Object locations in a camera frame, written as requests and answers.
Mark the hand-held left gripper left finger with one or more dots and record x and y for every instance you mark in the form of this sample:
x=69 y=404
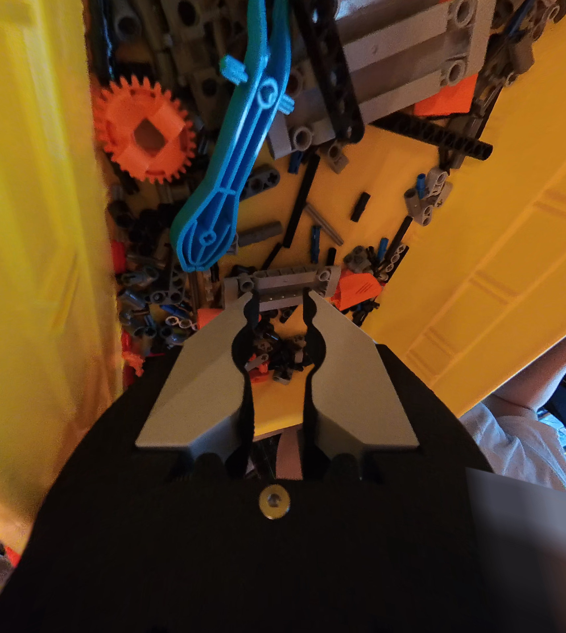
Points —
x=194 y=395

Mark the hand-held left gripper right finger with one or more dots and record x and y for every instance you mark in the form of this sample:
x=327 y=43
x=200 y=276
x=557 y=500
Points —
x=362 y=395

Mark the grey short toy panel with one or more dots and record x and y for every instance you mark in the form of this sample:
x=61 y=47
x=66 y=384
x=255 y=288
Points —
x=283 y=282

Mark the pile of small toy parts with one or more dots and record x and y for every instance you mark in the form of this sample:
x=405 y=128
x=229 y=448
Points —
x=154 y=232

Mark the yellow plastic bin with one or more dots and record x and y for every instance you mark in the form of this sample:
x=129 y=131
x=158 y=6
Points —
x=25 y=247

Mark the blue toy tool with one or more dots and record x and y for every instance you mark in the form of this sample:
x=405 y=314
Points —
x=243 y=138

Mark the person's right forearm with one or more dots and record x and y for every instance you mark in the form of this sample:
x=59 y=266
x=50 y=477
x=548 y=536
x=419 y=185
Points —
x=550 y=371

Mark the person's leg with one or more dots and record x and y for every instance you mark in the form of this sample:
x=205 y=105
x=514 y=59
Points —
x=288 y=455

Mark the orange curved toy panel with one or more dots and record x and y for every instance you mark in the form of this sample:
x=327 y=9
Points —
x=357 y=292

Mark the orange toy gear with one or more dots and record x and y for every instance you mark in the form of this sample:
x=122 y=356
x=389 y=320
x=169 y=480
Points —
x=124 y=143

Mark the orange toy wedge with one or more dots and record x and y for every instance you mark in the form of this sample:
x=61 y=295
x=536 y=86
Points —
x=446 y=99

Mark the black long toy beam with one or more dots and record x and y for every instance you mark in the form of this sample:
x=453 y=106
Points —
x=332 y=74

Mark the grey long toy panel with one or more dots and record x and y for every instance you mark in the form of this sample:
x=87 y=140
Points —
x=401 y=54

